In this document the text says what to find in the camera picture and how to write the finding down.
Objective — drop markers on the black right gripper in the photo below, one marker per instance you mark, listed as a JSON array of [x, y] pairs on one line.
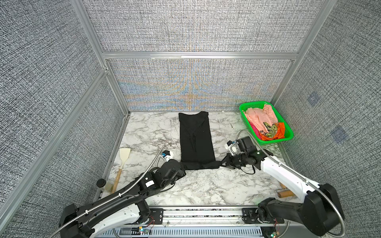
[[227, 160]]

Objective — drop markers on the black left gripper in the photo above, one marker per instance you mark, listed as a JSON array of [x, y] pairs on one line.
[[181, 171]]

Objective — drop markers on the black t-shirt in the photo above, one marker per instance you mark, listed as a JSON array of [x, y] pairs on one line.
[[197, 151]]

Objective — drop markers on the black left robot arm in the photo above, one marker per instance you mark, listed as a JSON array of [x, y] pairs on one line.
[[125, 206]]

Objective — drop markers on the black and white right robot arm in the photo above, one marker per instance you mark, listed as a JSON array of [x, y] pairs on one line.
[[319, 209]]

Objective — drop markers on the magenta cloth in basket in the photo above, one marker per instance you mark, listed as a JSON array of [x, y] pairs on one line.
[[257, 133]]

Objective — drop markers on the pink t-shirt in basket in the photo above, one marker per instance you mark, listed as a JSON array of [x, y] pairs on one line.
[[258, 116]]

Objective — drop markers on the orange graphic t-shirt in basket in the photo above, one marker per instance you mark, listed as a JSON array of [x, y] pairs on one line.
[[273, 132]]

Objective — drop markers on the green plastic basket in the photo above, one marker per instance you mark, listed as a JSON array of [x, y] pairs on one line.
[[260, 104]]

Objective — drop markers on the wooden roller far right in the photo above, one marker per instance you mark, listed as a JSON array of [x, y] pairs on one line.
[[285, 193]]

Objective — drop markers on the small jar black lid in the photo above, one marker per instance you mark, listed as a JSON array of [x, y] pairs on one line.
[[105, 185]]

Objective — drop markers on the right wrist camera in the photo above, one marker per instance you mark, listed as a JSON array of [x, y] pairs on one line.
[[232, 148]]

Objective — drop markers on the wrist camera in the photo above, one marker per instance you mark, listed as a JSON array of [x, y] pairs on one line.
[[167, 155], [232, 148]]

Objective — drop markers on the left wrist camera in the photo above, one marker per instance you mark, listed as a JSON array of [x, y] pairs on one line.
[[167, 155]]

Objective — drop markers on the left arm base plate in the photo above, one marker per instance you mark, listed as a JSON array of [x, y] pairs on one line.
[[154, 218]]

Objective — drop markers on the white spatula wooden handle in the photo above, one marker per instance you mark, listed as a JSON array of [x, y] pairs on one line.
[[124, 155]]

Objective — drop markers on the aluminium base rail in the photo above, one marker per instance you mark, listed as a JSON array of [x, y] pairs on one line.
[[207, 222]]

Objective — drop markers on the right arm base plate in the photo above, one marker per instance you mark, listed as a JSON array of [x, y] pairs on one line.
[[259, 216]]

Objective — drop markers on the aluminium frame of enclosure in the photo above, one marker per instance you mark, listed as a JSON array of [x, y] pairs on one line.
[[22, 189]]

